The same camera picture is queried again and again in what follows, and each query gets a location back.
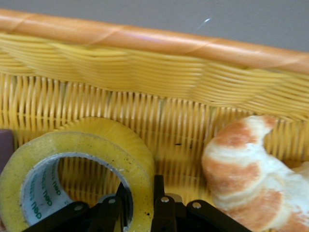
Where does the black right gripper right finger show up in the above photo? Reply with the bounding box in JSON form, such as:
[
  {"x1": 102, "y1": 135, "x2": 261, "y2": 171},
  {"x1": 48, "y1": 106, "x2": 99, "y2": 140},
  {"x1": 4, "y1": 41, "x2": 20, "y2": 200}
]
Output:
[{"x1": 151, "y1": 174, "x2": 252, "y2": 232}]

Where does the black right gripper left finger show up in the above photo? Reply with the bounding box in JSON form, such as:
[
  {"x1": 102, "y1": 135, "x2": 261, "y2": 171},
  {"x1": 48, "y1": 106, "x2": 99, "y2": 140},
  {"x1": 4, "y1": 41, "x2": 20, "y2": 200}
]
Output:
[{"x1": 24, "y1": 181, "x2": 134, "y2": 232}]

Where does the yellowish clear tape roll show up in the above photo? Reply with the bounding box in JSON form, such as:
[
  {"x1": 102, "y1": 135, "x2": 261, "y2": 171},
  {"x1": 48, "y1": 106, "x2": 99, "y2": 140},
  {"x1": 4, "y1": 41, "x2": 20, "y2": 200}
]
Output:
[{"x1": 0, "y1": 117, "x2": 155, "y2": 232}]

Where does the toy croissant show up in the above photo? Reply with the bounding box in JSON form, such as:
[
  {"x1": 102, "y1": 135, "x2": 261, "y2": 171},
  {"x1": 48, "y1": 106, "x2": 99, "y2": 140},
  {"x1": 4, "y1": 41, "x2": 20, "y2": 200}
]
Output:
[{"x1": 201, "y1": 115, "x2": 309, "y2": 232}]

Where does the orange woven tray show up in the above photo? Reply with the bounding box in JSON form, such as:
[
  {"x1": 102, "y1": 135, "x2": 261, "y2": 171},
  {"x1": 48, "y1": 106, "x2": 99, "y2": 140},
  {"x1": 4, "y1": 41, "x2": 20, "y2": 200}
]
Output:
[{"x1": 0, "y1": 8, "x2": 309, "y2": 232}]

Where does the purple foam block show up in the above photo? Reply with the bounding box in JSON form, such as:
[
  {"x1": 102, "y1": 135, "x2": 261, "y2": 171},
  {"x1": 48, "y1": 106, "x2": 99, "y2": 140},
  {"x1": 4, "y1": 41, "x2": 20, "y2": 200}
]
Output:
[{"x1": 0, "y1": 129, "x2": 13, "y2": 174}]

